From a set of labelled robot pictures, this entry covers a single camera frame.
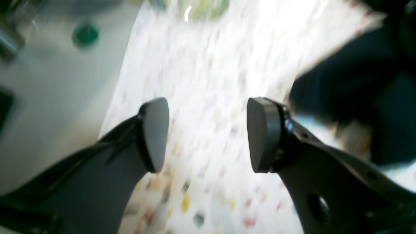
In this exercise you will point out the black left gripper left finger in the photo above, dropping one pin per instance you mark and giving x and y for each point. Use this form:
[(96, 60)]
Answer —
[(87, 192)]

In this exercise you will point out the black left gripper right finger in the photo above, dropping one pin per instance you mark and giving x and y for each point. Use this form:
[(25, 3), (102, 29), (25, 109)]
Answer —
[(332, 191)]

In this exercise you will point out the black t-shirt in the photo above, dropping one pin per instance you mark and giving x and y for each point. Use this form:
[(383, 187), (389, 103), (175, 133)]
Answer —
[(371, 79)]

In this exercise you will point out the green tape roll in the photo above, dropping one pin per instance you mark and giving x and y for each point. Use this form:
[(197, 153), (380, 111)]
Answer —
[(85, 35)]

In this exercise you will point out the terrazzo pattern tablecloth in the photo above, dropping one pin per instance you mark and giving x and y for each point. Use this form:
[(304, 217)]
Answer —
[(207, 70)]

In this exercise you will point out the clear glass bottle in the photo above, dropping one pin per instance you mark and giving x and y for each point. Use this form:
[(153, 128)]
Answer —
[(196, 10)]

